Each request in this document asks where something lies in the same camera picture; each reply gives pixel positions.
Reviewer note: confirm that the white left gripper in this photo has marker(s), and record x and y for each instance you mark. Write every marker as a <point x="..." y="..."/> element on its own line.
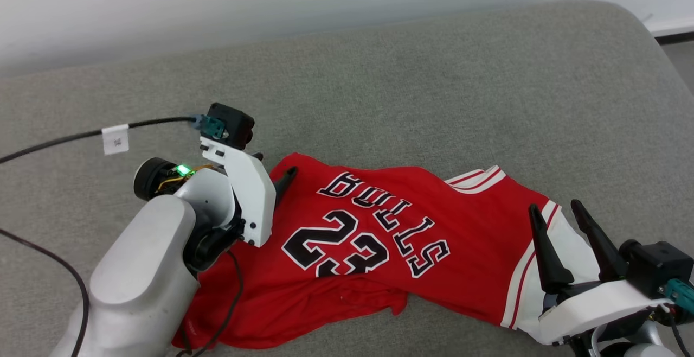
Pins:
<point x="252" y="194"/>

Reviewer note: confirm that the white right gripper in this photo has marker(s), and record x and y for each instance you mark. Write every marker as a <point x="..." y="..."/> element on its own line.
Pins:
<point x="596" y="308"/>

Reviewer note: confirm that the red Bulls basketball jersey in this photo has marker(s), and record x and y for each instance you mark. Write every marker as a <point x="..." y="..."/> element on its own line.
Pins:
<point x="466" y="237"/>

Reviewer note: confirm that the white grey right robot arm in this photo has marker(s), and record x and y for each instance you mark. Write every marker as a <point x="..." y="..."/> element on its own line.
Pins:
<point x="640" y="343"/>

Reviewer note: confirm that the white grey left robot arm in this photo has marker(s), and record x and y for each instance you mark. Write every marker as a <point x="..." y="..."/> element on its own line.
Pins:
<point x="141" y="275"/>

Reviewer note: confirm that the grey fabric sofa seat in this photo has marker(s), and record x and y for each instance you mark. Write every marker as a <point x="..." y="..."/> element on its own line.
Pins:
<point x="434" y="91"/>

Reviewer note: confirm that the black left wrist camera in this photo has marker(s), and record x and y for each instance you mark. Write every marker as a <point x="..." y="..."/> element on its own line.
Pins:
<point x="236" y="123"/>

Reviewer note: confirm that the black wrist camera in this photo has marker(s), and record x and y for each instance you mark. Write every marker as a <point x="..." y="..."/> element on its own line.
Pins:
<point x="236" y="123"/>
<point x="656" y="265"/>

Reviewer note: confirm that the teal left camera connector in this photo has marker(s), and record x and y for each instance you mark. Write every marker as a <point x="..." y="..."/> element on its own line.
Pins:
<point x="210" y="126"/>

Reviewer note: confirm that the teal camera connector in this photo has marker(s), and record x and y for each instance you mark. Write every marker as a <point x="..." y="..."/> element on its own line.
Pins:
<point x="210" y="126"/>
<point x="680" y="294"/>

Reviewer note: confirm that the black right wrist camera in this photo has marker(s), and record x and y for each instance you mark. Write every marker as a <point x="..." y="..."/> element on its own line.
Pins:
<point x="656" y="265"/>

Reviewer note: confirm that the teal right camera connector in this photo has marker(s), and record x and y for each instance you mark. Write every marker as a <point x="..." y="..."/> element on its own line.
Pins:
<point x="680" y="294"/>

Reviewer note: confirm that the white wall baseboard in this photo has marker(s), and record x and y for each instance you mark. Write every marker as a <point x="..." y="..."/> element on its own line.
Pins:
<point x="672" y="25"/>

